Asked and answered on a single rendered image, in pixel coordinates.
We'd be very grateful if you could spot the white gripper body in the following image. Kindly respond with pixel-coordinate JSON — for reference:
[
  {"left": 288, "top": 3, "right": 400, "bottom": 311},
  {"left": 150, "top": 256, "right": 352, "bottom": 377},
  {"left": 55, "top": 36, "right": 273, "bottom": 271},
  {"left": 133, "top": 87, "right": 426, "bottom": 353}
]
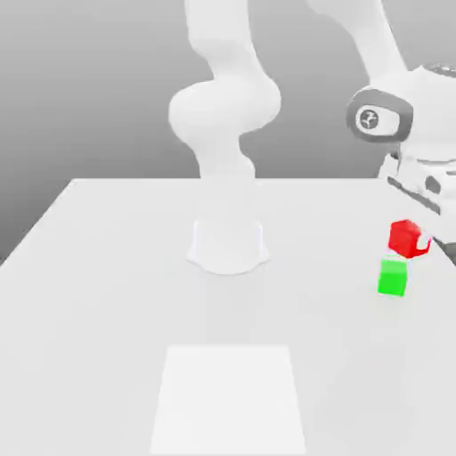
[{"left": 377, "top": 153, "right": 445, "bottom": 218}]

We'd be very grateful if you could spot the small red cube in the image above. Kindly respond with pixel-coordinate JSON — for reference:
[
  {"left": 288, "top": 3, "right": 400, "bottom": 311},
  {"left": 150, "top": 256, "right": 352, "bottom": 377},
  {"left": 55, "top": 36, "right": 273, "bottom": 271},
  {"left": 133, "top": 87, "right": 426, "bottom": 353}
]
[{"left": 387, "top": 218, "right": 433, "bottom": 260}]

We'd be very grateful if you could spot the small green cube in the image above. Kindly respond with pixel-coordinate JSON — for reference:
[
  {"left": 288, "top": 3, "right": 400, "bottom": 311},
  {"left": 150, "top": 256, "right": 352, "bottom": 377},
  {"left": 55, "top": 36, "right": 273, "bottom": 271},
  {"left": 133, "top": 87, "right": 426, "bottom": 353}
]
[{"left": 377, "top": 258, "right": 408, "bottom": 297}]

